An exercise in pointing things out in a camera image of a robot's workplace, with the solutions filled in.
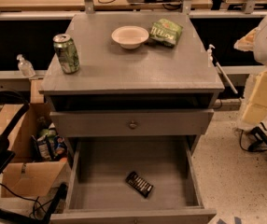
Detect cardboard box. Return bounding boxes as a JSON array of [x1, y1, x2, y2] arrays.
[[0, 93, 67, 197]]

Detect green chip bag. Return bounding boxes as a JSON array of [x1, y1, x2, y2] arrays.
[[149, 19, 183, 48]]

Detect white grabber stick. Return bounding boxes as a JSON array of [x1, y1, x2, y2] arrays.
[[207, 44, 238, 94]]

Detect white paper bowl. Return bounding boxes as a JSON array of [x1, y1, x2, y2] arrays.
[[111, 26, 149, 49]]

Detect clear sanitizer bottle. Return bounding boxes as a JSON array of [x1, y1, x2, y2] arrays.
[[17, 54, 35, 77]]

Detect dark rxbar chocolate bar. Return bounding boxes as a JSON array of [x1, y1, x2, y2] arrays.
[[125, 171, 153, 198]]

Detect grey drawer cabinet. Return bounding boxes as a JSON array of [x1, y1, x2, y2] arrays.
[[39, 12, 225, 224]]

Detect black chair frame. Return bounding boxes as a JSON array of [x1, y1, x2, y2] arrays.
[[0, 88, 67, 224]]

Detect closed grey top drawer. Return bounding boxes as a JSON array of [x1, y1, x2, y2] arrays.
[[50, 109, 214, 137]]

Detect open grey middle drawer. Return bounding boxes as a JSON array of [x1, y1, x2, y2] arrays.
[[51, 136, 217, 224]]

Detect black floor cable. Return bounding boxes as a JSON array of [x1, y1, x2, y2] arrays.
[[239, 121, 267, 190]]

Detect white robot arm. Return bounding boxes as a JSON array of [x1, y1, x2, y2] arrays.
[[233, 15, 267, 129]]

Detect snack packets in box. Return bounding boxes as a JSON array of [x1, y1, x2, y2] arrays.
[[31, 123, 67, 161]]

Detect green soda can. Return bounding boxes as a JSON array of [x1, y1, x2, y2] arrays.
[[53, 34, 79, 74]]

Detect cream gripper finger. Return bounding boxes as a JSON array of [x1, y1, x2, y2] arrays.
[[233, 28, 258, 51], [241, 70, 267, 125]]

